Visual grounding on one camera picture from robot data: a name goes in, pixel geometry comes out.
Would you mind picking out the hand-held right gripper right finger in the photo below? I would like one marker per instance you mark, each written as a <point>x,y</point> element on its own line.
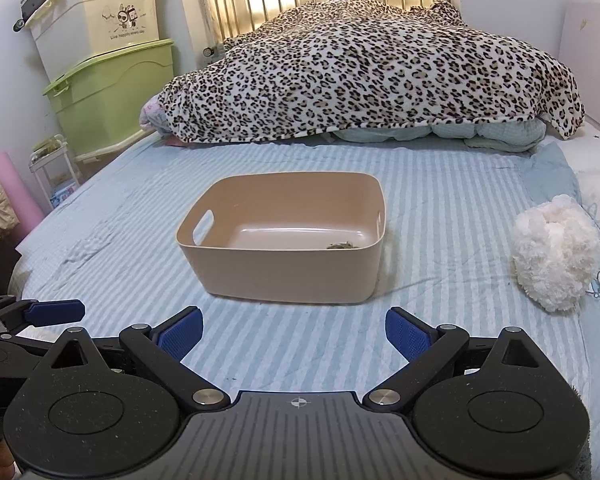
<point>409,332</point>

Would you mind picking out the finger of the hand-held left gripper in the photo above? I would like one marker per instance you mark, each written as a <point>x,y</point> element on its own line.
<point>25,344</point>
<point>55,311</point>

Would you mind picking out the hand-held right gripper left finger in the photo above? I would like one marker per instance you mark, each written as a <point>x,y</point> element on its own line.
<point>181,332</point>

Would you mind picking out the beige plastic storage bin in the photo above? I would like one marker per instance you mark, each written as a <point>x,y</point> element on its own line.
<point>280,270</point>

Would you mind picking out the blue striped bed sheet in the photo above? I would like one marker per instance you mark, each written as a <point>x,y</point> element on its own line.
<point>455,320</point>

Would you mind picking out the pink rolled mat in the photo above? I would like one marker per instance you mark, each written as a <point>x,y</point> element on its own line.
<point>17,190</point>

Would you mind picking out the white small rack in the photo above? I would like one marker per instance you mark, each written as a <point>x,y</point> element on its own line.
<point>52,175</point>

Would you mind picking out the white plush toy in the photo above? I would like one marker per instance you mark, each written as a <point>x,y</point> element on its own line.
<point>552,255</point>

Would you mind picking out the teal checked quilt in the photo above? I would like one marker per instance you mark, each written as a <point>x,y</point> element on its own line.
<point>455,135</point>

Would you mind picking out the pink floral cloth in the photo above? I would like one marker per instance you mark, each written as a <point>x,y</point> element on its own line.
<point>152,117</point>

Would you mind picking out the green plastic storage box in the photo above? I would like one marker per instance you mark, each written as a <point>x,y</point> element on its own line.
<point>110,100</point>

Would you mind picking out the white rabbit print sheet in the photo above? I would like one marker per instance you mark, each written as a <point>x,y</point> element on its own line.
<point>597,195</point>

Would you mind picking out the leopard print blanket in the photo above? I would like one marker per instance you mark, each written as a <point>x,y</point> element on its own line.
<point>370,75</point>

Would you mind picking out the cream plastic storage box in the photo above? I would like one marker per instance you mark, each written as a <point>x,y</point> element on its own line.
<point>90,20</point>

